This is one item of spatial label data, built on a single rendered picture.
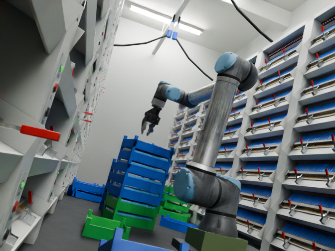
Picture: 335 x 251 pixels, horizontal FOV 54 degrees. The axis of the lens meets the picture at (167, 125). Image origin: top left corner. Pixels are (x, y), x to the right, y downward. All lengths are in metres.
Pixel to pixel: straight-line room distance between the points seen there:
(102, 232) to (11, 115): 1.09
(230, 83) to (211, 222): 0.65
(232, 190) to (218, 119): 0.35
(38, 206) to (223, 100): 0.90
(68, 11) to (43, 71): 0.10
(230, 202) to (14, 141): 1.24
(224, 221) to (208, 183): 0.20
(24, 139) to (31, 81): 0.09
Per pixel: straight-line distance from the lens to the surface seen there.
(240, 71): 1.61
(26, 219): 1.05
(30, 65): 0.54
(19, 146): 0.52
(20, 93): 0.53
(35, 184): 1.23
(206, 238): 1.55
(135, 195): 2.16
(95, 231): 1.55
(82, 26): 1.04
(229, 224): 1.62
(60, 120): 1.23
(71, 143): 1.92
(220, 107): 1.55
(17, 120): 0.53
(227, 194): 1.60
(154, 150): 2.18
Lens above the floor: 0.30
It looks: 10 degrees up
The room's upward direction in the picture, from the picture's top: 15 degrees clockwise
